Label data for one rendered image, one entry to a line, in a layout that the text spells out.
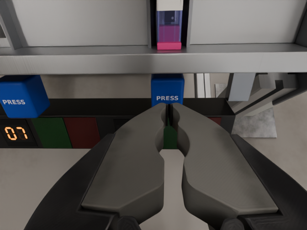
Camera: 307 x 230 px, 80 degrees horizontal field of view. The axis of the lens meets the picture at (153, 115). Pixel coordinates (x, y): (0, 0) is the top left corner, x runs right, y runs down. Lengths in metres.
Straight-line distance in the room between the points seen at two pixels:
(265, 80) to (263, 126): 0.72
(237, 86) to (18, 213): 0.99
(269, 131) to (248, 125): 0.09
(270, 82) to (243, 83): 0.05
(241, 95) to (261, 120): 0.75
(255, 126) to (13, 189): 1.09
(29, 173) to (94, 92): 0.45
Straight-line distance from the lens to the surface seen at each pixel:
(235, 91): 0.19
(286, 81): 0.24
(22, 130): 0.21
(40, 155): 0.99
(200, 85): 0.56
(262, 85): 0.23
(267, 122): 0.95
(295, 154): 1.01
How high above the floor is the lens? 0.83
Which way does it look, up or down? 77 degrees down
